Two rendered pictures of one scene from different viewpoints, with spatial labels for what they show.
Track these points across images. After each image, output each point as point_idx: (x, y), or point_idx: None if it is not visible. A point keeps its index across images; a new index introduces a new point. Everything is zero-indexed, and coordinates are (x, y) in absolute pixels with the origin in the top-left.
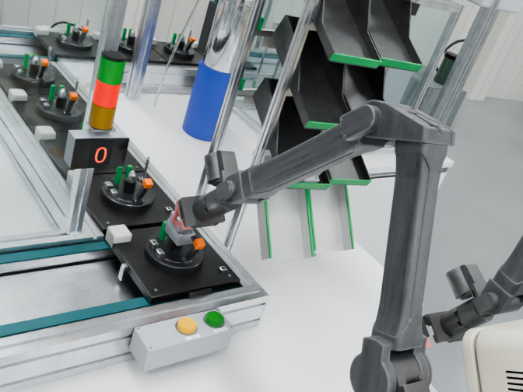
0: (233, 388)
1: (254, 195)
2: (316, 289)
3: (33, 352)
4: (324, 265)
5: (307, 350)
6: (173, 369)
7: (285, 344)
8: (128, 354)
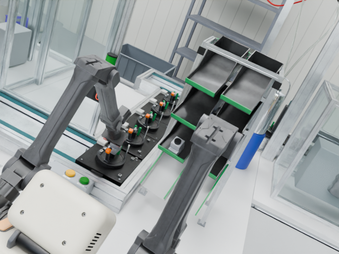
0: None
1: (101, 116)
2: None
3: (16, 140)
4: (200, 232)
5: (123, 238)
6: None
7: (117, 227)
8: None
